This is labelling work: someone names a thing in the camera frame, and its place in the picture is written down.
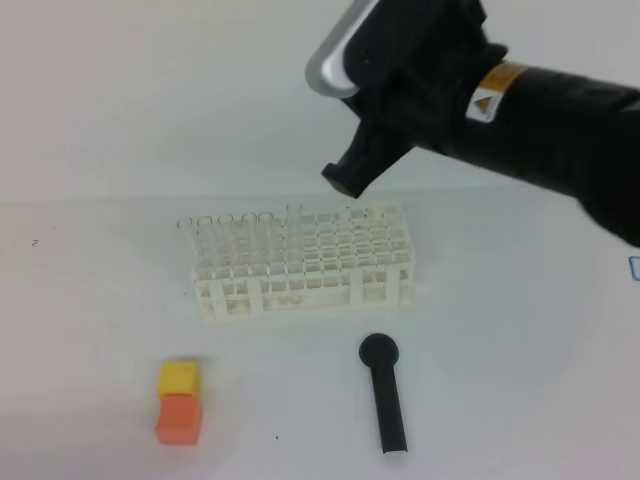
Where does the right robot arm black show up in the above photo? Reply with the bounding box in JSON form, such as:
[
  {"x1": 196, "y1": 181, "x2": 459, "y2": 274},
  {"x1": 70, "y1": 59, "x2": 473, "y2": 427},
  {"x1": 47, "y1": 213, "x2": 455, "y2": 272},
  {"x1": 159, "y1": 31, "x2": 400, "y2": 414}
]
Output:
[{"x1": 305, "y1": 1, "x2": 639, "y2": 245}]

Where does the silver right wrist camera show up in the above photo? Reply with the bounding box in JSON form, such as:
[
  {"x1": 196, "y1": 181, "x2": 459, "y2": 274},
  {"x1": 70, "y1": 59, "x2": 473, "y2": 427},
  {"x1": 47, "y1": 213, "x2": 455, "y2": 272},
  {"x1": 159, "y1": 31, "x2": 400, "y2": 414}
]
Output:
[{"x1": 305, "y1": 0, "x2": 378, "y2": 99}]

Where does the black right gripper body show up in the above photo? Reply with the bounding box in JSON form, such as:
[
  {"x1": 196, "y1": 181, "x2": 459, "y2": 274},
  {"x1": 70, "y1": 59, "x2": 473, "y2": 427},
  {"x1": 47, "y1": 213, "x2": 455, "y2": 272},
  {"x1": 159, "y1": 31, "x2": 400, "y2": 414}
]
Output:
[{"x1": 322, "y1": 1, "x2": 507, "y2": 198}]

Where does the clear glass test tube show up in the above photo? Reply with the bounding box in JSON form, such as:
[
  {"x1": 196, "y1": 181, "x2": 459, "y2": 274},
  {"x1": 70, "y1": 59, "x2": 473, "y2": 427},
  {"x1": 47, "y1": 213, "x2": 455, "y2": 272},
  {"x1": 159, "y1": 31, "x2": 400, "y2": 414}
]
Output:
[{"x1": 286, "y1": 204, "x2": 303, "y2": 274}]

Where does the black scoop with round head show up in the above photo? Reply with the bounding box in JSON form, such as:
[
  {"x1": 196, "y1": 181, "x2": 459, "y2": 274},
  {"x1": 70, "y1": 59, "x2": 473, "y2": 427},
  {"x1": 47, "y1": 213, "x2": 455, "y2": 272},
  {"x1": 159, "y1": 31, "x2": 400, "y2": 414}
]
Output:
[{"x1": 359, "y1": 333, "x2": 408, "y2": 454}]

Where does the orange cube block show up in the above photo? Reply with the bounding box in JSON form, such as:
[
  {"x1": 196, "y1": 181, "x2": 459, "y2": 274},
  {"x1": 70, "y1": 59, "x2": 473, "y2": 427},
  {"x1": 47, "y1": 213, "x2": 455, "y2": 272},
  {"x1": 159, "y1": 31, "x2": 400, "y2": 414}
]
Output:
[{"x1": 155, "y1": 394, "x2": 203, "y2": 446}]

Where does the clear tube far left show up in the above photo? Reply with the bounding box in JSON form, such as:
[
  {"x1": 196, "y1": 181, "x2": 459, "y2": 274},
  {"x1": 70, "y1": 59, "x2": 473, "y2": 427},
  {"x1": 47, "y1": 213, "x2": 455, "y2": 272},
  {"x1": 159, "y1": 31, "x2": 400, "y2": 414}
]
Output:
[{"x1": 176, "y1": 216, "x2": 212, "y2": 282}]

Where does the white plastic test tube rack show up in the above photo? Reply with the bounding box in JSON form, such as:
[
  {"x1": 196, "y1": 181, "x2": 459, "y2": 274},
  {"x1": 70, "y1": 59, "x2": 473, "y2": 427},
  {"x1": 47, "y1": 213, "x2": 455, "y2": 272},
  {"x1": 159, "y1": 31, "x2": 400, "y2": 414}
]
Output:
[{"x1": 192, "y1": 204, "x2": 415, "y2": 322}]

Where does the yellow cube block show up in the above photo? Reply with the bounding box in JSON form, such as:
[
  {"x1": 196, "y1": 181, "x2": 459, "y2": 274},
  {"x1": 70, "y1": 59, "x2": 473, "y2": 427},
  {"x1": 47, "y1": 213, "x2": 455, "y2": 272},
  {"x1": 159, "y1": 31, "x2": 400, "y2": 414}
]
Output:
[{"x1": 157, "y1": 360, "x2": 201, "y2": 398}]

